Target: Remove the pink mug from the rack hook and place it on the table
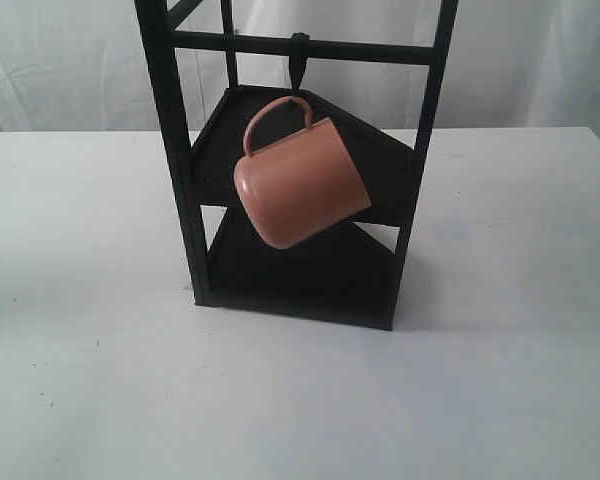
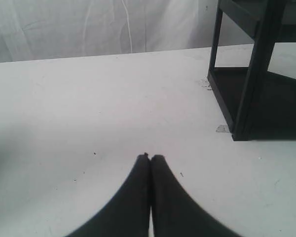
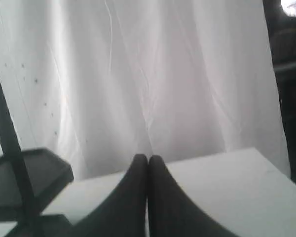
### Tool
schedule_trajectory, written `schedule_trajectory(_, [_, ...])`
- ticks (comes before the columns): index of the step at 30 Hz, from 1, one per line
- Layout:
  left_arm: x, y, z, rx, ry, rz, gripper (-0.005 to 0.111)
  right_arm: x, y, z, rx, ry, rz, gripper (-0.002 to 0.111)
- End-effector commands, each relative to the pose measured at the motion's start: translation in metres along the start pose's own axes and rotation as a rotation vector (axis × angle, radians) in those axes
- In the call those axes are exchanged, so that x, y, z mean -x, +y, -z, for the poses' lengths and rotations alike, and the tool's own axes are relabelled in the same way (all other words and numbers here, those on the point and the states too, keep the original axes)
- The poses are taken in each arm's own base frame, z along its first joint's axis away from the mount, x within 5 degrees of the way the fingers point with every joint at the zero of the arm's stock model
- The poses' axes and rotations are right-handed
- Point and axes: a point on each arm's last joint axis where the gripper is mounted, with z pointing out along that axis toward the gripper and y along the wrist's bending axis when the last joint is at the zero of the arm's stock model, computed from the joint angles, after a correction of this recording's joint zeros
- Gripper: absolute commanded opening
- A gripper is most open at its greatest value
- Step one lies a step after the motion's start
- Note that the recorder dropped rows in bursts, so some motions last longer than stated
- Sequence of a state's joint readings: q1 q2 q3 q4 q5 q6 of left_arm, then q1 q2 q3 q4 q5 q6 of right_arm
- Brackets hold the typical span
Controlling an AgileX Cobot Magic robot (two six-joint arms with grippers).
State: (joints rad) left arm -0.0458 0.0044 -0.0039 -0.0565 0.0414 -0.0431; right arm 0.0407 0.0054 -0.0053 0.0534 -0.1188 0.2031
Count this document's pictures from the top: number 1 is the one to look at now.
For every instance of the pink ceramic mug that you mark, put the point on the pink ceramic mug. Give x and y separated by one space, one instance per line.
300 185

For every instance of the black plastic hook clip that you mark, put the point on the black plastic hook clip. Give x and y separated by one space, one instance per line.
297 60

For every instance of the black metal shelf rack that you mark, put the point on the black metal shelf rack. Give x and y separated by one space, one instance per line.
348 274

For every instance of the white backdrop curtain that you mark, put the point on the white backdrop curtain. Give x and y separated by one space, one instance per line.
79 65

